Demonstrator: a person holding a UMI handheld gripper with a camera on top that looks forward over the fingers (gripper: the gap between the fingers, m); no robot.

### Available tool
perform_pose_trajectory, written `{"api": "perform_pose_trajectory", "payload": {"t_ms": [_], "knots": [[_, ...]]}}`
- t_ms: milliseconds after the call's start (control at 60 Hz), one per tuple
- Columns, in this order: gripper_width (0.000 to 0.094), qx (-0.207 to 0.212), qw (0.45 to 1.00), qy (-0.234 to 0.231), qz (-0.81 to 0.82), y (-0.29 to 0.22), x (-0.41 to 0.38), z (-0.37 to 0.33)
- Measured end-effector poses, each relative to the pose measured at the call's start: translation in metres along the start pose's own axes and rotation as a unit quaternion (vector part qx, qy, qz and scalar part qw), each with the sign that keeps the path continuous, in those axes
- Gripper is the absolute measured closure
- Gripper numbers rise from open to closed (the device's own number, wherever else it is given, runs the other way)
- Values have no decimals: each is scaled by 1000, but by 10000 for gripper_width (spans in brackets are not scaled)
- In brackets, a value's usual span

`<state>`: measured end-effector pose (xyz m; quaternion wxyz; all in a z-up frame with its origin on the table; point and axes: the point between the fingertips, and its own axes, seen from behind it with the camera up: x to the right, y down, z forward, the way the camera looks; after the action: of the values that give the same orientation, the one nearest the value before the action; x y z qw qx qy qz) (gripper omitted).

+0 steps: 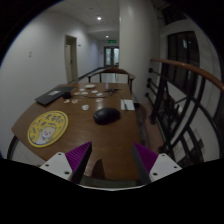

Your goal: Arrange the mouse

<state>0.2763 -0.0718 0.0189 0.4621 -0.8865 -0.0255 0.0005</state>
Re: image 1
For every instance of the glass double door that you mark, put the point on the glass double door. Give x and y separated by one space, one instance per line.
111 56

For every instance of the closed dark laptop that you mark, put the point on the closed dark laptop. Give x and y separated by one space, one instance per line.
55 95

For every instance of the wooden armchair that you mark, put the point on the wooden armchair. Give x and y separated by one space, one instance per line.
111 71

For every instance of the white side door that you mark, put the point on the white side door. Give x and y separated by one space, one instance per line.
71 60

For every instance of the small black box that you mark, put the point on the small black box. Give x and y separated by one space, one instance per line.
67 95

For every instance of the dark framed window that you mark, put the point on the dark framed window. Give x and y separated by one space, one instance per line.
183 60

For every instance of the round yellow mouse pad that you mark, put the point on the round yellow mouse pad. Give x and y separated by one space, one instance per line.
47 128

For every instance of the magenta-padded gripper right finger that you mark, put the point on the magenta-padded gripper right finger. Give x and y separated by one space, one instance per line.
160 165

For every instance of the green exit sign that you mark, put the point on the green exit sign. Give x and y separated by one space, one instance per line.
112 41

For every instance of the white rectangular pack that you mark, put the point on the white rectangular pack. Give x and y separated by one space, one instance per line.
89 86

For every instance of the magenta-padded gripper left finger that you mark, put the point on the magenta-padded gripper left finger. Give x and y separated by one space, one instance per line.
63 165

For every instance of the black railing with wooden handrail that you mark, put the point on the black railing with wooden handrail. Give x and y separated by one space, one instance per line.
186 100

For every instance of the orange paper sticker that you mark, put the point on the orange paper sticker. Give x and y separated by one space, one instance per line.
76 93
75 100
66 101

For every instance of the white paper sheet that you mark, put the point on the white paper sheet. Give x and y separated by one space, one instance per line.
127 104

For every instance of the bunch of keys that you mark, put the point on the bunch of keys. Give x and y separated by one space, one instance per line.
111 90

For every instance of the white wall switch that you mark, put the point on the white wall switch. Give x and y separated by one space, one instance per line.
30 54

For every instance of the red white paper sticker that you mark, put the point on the red white paper sticker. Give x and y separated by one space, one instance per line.
99 100

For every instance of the black computer mouse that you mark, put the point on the black computer mouse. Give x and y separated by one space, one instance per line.
106 116

